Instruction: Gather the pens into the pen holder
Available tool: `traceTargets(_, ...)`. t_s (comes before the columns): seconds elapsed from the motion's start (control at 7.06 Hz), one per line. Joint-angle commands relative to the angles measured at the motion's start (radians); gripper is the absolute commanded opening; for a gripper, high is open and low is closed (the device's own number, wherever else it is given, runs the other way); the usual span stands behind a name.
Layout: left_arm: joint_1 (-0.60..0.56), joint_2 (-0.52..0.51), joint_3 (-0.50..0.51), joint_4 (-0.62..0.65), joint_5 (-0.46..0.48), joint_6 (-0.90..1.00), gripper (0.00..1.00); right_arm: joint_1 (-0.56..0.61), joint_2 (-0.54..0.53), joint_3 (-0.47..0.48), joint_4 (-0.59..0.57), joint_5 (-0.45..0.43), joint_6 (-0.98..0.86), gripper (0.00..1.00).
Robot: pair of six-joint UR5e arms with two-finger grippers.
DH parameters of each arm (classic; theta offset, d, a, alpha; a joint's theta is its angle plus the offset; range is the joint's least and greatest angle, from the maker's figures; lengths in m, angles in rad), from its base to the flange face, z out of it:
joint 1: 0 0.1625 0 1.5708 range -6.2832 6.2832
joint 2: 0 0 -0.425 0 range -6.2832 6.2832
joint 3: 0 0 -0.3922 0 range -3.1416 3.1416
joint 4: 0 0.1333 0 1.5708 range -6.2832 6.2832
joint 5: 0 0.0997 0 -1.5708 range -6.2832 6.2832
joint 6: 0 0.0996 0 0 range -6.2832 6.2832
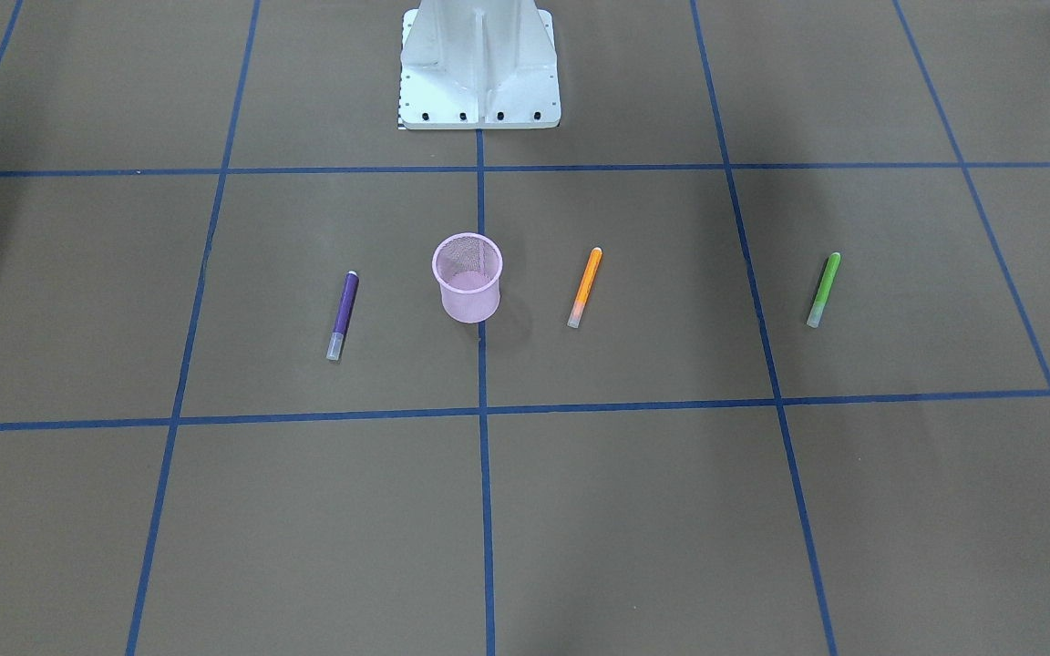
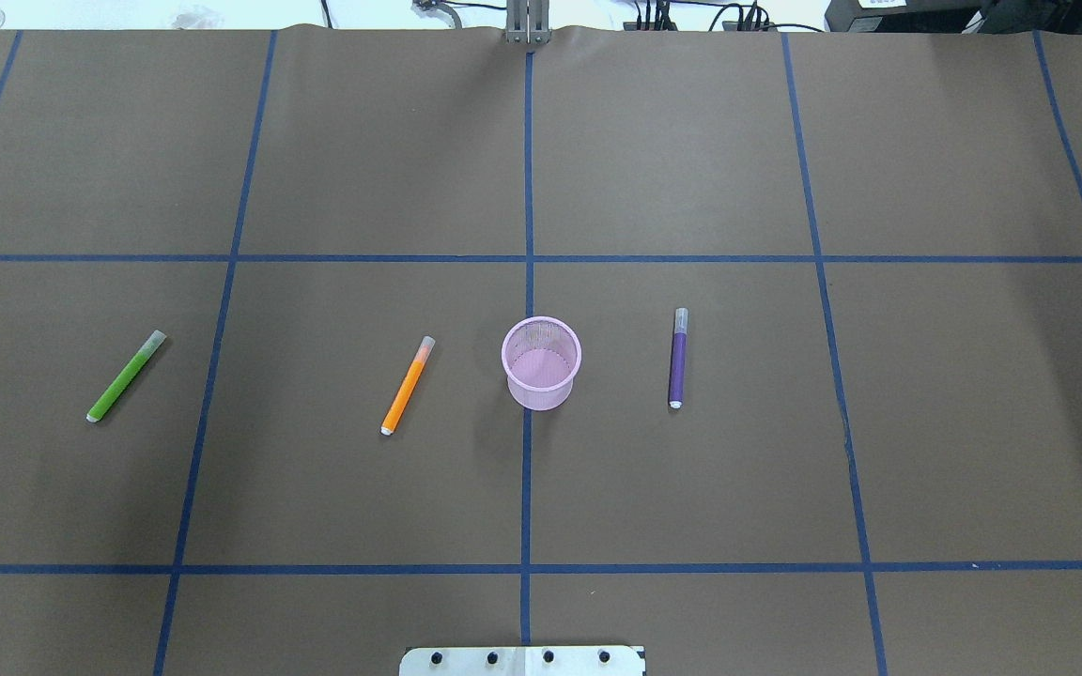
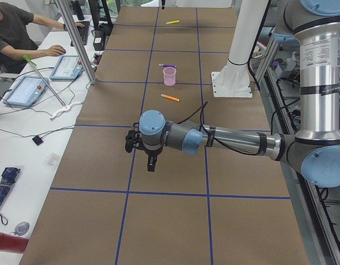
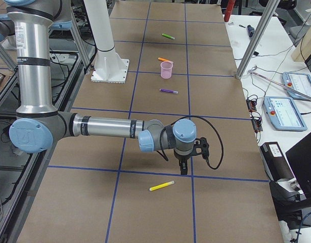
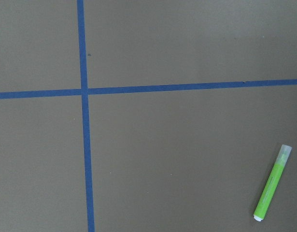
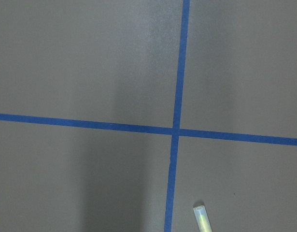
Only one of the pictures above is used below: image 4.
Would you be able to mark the teach pendant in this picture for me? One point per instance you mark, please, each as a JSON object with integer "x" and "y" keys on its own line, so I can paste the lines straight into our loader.
{"x": 284, "y": 114}
{"x": 297, "y": 82}

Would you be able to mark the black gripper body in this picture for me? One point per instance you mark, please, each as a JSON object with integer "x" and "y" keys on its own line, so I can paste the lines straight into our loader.
{"x": 182, "y": 159}

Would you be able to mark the black box with label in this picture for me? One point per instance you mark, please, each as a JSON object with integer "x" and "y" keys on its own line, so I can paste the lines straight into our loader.
{"x": 275, "y": 165}

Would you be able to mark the far teach pendant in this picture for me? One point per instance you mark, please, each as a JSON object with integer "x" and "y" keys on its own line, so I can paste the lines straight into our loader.
{"x": 297, "y": 82}

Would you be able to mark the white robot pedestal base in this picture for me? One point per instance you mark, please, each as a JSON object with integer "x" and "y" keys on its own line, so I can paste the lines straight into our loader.
{"x": 108, "y": 66}

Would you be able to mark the pink mesh pen holder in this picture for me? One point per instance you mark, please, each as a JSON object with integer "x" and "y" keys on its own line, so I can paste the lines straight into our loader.
{"x": 166, "y": 69}

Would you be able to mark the near teach pendant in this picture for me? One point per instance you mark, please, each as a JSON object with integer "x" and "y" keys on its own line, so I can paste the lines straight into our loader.
{"x": 284, "y": 114}

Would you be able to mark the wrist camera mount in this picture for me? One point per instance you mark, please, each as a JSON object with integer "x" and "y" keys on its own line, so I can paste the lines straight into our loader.
{"x": 201, "y": 147}

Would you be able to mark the yellow highlighter pen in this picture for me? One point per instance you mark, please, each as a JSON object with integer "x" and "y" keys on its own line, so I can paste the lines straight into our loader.
{"x": 163, "y": 185}

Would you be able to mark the black monitor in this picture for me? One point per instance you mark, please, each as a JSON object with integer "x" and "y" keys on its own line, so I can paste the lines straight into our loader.
{"x": 299, "y": 159}

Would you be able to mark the purple marker pen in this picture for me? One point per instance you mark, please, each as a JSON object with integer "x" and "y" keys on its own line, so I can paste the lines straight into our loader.
{"x": 168, "y": 91}

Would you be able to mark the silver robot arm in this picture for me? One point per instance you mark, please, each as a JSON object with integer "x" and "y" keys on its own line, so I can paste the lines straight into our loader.
{"x": 39, "y": 124}

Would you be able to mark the aluminium frame post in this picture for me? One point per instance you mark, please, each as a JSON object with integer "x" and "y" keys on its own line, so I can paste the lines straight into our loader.
{"x": 261, "y": 27}

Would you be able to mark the green highlighter pen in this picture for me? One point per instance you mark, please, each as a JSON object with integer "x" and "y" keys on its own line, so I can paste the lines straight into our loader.
{"x": 168, "y": 36}

